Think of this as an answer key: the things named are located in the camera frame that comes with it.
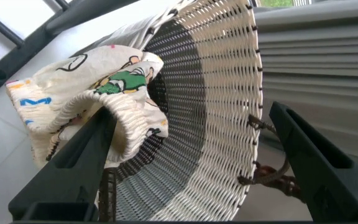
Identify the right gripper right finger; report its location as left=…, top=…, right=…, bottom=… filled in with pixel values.
left=268, top=101, right=358, bottom=222

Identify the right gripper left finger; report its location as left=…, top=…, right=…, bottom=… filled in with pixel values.
left=7, top=105, right=117, bottom=222

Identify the cream printed garment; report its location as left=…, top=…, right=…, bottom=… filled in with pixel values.
left=5, top=44, right=170, bottom=170

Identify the black clothes rack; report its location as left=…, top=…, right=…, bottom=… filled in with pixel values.
left=0, top=0, right=139, bottom=94

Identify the white laundry basket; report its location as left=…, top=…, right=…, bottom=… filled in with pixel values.
left=70, top=0, right=303, bottom=222

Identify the beige curtain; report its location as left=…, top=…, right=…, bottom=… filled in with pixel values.
left=253, top=0, right=358, bottom=172

